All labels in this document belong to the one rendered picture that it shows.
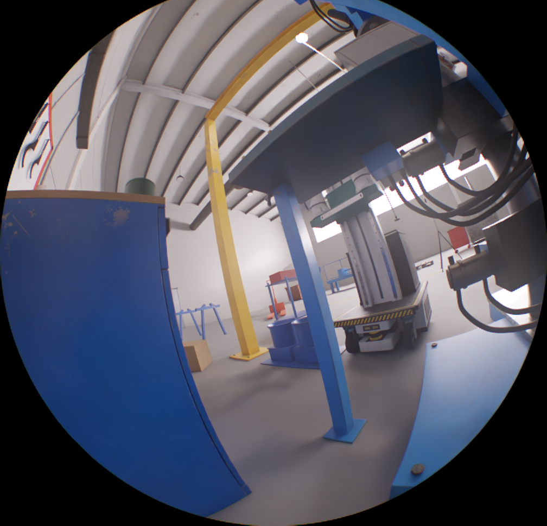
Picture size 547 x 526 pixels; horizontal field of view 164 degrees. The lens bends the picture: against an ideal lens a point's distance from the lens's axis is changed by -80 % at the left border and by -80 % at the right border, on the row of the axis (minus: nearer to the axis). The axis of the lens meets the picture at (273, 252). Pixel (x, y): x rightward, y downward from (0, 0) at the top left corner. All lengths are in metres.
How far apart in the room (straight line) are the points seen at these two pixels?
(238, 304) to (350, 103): 2.12
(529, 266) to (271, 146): 0.85
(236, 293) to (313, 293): 1.72
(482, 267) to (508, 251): 0.17
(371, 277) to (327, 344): 1.10
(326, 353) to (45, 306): 0.76
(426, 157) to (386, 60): 0.43
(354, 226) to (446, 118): 1.25
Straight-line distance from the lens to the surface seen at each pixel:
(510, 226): 0.69
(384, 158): 0.73
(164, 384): 0.47
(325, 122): 0.56
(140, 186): 0.58
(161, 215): 0.53
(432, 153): 0.85
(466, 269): 0.79
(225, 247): 2.36
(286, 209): 0.68
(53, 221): 0.53
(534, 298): 1.09
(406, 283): 1.70
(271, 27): 6.95
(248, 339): 2.30
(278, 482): 0.78
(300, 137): 0.57
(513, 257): 0.69
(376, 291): 1.67
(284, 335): 1.76
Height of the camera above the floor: 0.62
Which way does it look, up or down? 13 degrees up
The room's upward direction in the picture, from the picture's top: 15 degrees counter-clockwise
